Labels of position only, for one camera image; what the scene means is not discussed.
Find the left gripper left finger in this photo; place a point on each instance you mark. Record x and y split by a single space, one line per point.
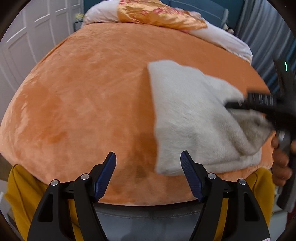
86 191

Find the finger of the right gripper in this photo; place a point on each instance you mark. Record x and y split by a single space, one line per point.
236 105

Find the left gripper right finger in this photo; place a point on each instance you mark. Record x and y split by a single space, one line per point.
209 189

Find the grey fleece garment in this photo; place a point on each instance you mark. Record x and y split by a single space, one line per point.
191 116

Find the person's right hand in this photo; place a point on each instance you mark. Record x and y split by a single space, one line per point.
280 169

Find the grey trousers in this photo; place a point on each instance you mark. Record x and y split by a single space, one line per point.
160 222

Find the grey blue curtain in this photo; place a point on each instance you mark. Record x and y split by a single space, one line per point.
263 29

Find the blue upholstered headboard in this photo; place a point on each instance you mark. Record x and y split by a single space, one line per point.
210 11

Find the orange plush bed blanket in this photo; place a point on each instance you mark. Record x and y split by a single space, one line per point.
90 95

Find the orange satin pillow cover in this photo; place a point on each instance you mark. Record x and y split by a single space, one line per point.
158 14

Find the white panelled wardrobe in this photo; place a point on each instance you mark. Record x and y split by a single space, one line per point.
36 30

